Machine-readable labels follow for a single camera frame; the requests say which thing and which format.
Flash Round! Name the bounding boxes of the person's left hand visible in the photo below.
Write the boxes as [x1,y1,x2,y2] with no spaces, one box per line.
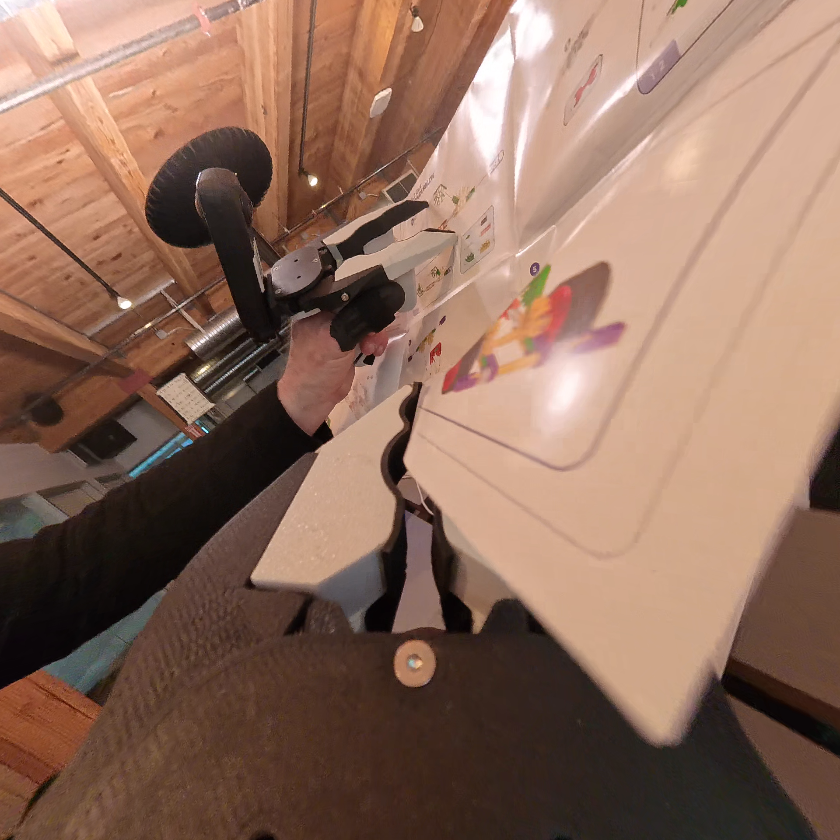
[277,315,389,437]

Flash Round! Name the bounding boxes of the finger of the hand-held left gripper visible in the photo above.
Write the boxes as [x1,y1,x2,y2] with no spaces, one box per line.
[323,200,431,265]
[335,228,458,316]

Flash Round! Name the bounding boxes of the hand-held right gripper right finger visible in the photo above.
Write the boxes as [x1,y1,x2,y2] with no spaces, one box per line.
[430,508,476,632]

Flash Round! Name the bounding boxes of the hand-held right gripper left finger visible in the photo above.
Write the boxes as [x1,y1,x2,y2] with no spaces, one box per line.
[250,383,422,618]

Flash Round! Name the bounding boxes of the toy instruction sheet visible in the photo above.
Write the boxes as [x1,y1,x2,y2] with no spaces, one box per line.
[328,0,840,747]

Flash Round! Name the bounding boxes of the black pole with ribbed disc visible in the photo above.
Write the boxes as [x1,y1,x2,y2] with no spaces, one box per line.
[144,126,274,249]

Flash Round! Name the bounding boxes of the white wall chart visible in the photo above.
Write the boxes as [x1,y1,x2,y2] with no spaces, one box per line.
[156,373,215,425]

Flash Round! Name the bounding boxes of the grey ceiling pipe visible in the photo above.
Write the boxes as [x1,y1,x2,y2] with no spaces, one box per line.
[0,0,263,114]

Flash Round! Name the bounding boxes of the silver ventilation duct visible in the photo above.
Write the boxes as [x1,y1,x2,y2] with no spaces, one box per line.
[184,307,284,358]

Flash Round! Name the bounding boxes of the person's left forearm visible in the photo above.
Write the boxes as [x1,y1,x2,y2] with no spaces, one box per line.
[0,384,333,690]

